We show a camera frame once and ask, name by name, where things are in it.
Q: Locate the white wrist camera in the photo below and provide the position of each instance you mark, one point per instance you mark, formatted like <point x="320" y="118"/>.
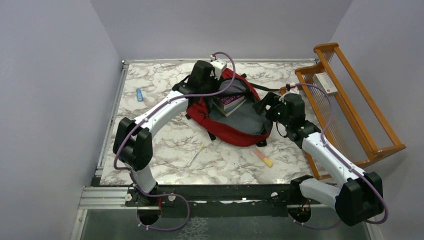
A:
<point x="219" y="65"/>
<point x="290" y="88"/>

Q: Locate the purple green paperback book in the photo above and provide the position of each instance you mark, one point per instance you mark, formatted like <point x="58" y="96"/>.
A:
<point x="226" y="102"/>

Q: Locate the dark blue book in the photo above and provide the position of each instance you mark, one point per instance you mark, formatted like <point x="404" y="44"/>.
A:
<point x="227" y="112"/>

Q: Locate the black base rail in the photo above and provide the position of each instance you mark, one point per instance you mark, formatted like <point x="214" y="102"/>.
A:
<point x="181" y="201"/>

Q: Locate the orange wooden rack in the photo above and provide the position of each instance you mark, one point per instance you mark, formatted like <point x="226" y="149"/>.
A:
<point x="358" y="128"/>

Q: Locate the red backpack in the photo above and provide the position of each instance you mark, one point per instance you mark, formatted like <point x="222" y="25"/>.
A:
<point x="242" y="128"/>

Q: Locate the white red small box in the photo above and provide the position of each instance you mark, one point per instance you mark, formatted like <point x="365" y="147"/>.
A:
<point x="323" y="81"/>

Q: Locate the light blue highlighter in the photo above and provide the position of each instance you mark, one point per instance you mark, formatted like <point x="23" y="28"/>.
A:
<point x="139" y="95"/>

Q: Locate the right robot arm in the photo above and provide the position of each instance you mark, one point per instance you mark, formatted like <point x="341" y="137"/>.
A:
<point x="358" y="196"/>

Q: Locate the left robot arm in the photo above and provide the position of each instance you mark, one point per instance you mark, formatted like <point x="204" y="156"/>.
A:
<point x="133" y="143"/>

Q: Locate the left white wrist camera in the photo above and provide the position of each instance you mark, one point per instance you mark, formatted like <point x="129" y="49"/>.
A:
<point x="219" y="65"/>

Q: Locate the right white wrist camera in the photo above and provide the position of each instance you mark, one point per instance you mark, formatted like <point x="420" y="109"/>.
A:
<point x="290" y="88"/>

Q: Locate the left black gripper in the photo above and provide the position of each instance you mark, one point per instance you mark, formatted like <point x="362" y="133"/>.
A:
<point x="216" y="84"/>

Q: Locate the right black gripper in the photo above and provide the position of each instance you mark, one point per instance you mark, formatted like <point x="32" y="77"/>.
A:
<point x="270" y="99"/>

